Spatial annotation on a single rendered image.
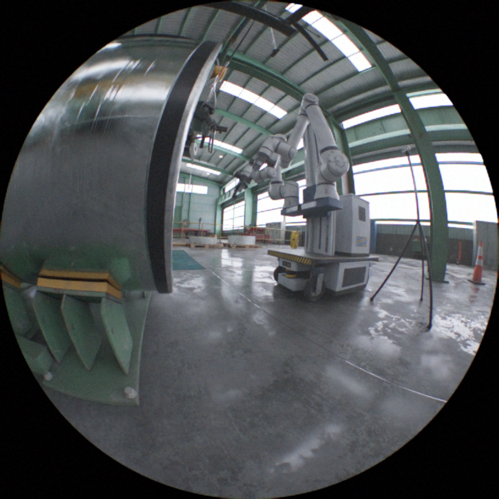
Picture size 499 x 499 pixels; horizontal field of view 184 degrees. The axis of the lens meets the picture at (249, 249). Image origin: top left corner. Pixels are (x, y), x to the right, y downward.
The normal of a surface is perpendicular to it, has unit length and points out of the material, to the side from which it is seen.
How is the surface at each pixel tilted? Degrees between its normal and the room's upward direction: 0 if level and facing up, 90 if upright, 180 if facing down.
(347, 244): 90
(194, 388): 0
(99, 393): 0
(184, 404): 0
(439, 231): 90
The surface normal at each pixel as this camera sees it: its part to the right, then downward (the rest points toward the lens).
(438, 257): -0.87, 0.00
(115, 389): 0.04, -1.00
